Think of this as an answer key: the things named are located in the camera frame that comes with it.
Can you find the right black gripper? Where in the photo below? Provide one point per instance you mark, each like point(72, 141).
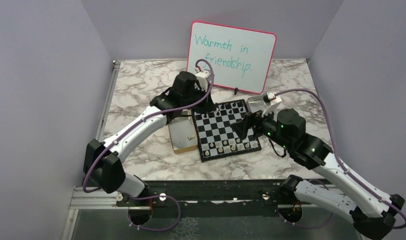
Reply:
point(242, 127)

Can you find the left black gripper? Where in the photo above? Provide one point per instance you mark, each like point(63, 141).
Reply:
point(208, 105)

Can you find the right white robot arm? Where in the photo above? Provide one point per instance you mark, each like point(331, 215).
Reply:
point(371, 211)

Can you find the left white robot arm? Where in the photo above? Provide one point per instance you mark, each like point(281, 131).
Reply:
point(114, 178)

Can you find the gold tin with white pieces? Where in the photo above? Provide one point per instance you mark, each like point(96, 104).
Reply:
point(179, 130)

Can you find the black and white chessboard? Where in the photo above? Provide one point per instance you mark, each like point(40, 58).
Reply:
point(213, 127)

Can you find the empty silver metal tin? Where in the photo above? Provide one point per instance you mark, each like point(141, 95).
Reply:
point(259, 103)

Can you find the white board with pink frame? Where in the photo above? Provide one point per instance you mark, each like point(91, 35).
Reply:
point(240, 57)

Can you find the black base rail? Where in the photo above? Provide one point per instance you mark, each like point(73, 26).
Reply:
point(208, 199)

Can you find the aluminium frame rail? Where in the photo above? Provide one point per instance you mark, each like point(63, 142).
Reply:
point(95, 200)

